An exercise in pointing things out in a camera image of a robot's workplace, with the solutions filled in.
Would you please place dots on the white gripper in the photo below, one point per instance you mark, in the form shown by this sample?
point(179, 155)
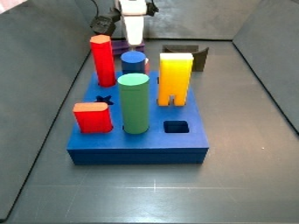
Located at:
point(132, 11)

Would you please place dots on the purple star prism block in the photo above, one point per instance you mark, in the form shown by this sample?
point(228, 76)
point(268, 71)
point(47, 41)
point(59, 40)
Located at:
point(121, 47)

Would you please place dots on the black L-shaped fixture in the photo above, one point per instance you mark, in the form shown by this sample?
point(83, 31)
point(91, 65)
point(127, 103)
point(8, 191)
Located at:
point(199, 54)

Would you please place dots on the blue peg board base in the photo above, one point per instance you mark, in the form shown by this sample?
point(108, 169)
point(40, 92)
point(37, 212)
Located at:
point(175, 139)

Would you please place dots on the tall red hexagonal peg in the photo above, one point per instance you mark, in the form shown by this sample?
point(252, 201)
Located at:
point(103, 59)

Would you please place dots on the blue cylinder peg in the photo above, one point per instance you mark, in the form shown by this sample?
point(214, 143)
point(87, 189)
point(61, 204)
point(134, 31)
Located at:
point(132, 62)

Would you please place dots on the pink-red pentagon block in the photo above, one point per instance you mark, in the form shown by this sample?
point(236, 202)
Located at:
point(147, 66)

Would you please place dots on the yellow arch block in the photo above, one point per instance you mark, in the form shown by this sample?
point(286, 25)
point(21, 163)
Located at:
point(174, 78)

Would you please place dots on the green cylinder peg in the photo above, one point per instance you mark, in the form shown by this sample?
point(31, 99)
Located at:
point(134, 91)

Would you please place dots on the short red rounded block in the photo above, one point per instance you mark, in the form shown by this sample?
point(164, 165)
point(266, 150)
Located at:
point(92, 117)

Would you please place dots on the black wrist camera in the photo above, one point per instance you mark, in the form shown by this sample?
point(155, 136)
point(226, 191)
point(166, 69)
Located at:
point(103, 25)

